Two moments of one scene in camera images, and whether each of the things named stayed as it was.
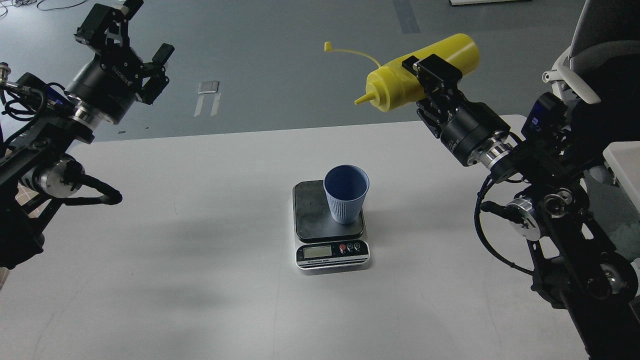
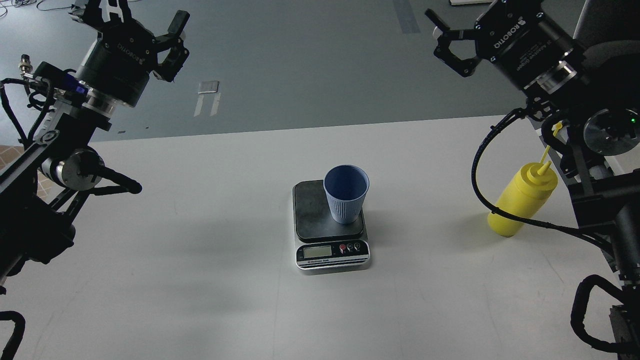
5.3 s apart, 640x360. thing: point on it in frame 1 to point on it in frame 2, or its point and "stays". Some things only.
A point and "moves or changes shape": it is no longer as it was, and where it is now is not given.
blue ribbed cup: (346, 186) stays
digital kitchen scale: (322, 245) stays
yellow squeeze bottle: (394, 84) moves or changes shape
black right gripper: (473, 126) to (519, 37)
